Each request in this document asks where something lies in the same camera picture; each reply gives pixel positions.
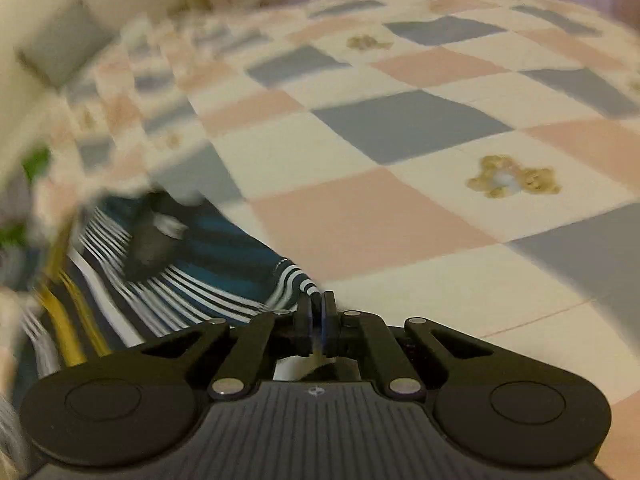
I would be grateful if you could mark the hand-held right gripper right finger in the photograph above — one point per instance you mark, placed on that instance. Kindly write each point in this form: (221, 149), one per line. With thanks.
(328, 322)

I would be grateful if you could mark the dark striped shirt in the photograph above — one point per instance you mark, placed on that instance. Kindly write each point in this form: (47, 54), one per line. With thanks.
(225, 260)

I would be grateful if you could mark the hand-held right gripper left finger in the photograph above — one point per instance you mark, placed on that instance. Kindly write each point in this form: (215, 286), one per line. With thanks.
(304, 325)

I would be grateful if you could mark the grey pillow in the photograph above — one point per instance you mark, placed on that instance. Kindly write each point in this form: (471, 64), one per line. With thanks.
(65, 42)

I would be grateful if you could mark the patchwork bear print quilt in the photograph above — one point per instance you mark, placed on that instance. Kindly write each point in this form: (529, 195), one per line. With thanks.
(400, 125)

